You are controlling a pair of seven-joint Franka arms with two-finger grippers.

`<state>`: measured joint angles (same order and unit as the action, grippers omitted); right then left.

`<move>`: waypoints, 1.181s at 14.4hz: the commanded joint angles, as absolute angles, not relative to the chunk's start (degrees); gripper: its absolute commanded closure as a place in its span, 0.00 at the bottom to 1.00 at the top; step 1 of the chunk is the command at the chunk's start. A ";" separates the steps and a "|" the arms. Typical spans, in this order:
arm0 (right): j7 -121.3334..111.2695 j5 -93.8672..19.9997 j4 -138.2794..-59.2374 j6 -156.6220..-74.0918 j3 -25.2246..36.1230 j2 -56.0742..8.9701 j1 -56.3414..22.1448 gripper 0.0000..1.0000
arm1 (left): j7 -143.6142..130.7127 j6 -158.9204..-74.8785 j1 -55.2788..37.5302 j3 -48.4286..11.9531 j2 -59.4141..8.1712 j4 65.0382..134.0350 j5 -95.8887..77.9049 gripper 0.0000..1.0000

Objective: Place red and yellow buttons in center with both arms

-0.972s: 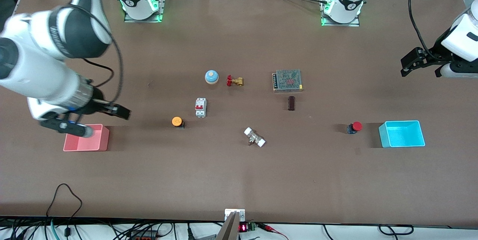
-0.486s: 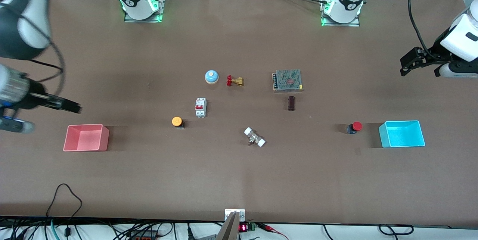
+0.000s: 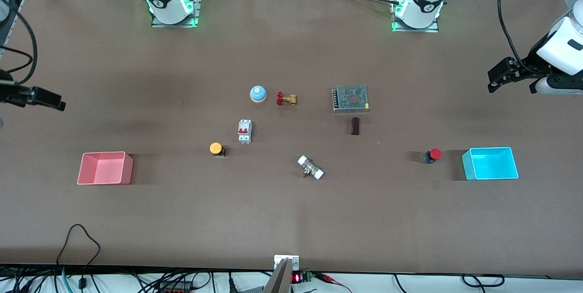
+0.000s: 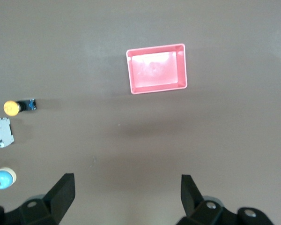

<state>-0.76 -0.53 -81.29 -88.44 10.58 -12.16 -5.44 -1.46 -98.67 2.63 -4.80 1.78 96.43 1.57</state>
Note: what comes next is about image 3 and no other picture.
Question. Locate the blue service bell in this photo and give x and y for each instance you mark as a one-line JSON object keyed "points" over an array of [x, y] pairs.
{"points": [[258, 94]]}

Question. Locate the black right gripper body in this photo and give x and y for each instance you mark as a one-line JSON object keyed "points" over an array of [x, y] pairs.
{"points": [[18, 94]]}

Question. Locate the white circuit breaker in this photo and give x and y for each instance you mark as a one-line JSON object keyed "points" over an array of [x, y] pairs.
{"points": [[244, 131]]}

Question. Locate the red push button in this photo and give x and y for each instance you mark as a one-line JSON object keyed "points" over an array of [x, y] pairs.
{"points": [[435, 154]]}

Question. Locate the pink plastic bin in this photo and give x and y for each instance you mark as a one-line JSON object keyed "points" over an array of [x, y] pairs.
{"points": [[104, 167]]}

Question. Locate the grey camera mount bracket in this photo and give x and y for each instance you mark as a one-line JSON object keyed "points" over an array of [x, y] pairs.
{"points": [[284, 263]]}

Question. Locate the cyan plastic bin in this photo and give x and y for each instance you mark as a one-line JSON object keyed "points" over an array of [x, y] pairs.
{"points": [[489, 163]]}

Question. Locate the metal fitting white ends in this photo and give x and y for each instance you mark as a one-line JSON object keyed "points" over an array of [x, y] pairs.
{"points": [[310, 167]]}

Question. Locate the metal mesh power supply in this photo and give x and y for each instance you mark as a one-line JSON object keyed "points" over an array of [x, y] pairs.
{"points": [[350, 98]]}

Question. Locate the black power strip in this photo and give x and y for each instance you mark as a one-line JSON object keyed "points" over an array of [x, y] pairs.
{"points": [[175, 287]]}

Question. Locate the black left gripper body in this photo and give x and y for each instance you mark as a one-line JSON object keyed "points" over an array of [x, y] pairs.
{"points": [[529, 66]]}

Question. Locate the dark brown rectangular block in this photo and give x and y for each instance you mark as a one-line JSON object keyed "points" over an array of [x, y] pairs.
{"points": [[355, 126]]}

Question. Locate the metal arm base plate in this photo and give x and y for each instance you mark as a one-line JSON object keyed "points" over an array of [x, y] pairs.
{"points": [[195, 8], [414, 29]]}

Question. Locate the yellow push button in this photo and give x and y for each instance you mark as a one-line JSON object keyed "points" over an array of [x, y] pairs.
{"points": [[216, 148]]}

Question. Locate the red LED display module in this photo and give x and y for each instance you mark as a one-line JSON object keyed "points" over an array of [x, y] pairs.
{"points": [[300, 277]]}

